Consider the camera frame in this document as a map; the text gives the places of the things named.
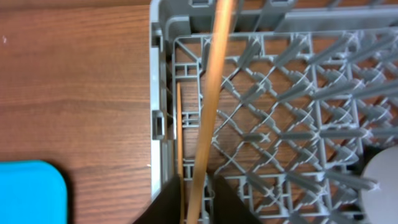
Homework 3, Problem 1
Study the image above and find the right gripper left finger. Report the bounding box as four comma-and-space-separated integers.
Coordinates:
133, 175, 182, 224

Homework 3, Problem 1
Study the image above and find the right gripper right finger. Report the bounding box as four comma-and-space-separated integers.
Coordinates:
209, 175, 261, 224

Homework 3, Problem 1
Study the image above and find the wooden chopstick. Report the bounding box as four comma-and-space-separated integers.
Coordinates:
176, 83, 185, 224
187, 0, 236, 224

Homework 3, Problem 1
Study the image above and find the grey ceramic bowl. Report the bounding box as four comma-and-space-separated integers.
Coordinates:
361, 146, 397, 224

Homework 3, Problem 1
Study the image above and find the grey dishwasher rack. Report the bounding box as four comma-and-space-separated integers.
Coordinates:
149, 1, 397, 223

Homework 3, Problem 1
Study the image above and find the teal serving tray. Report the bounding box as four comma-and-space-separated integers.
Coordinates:
1, 161, 68, 224

